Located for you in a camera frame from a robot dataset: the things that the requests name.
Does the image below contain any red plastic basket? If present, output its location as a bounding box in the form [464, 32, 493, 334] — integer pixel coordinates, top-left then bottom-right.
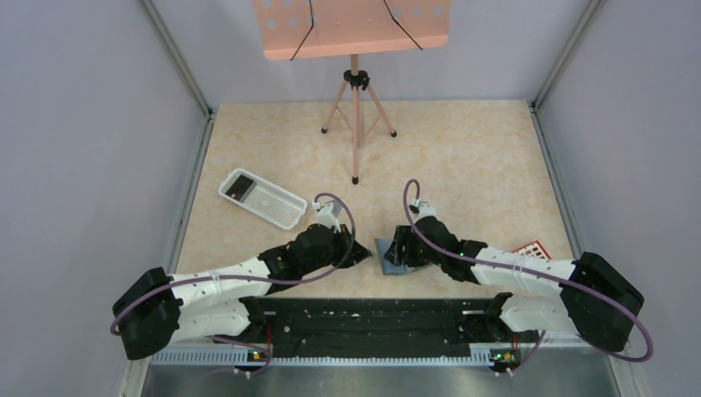
[514, 240, 551, 260]

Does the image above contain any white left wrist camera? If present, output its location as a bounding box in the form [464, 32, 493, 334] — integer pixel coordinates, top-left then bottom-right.
[312, 199, 343, 229]

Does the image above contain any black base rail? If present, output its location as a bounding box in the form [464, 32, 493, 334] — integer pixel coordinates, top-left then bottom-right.
[237, 298, 538, 359]

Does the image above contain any black card in basket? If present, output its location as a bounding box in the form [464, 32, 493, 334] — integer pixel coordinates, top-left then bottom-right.
[226, 175, 255, 201]

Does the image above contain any pink music stand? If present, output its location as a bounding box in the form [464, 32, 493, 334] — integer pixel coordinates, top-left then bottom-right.
[253, 0, 451, 184]

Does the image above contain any grey card holder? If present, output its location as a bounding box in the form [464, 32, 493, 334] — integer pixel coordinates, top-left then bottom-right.
[374, 238, 423, 276]

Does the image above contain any white plastic basket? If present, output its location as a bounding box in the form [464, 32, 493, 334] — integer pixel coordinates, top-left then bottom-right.
[217, 168, 308, 230]

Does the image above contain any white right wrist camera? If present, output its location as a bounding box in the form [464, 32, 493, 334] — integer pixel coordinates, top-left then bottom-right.
[408, 198, 436, 222]

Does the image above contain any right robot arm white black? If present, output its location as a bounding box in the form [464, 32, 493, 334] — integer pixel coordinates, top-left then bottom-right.
[381, 216, 644, 353]

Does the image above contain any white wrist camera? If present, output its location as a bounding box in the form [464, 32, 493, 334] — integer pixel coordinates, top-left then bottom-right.
[408, 198, 436, 222]
[312, 199, 343, 229]

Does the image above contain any aluminium frame rail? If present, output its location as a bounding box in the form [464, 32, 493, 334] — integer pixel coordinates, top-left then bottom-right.
[136, 309, 631, 368]

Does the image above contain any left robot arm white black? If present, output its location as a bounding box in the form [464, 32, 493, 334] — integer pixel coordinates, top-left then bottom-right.
[110, 223, 372, 361]

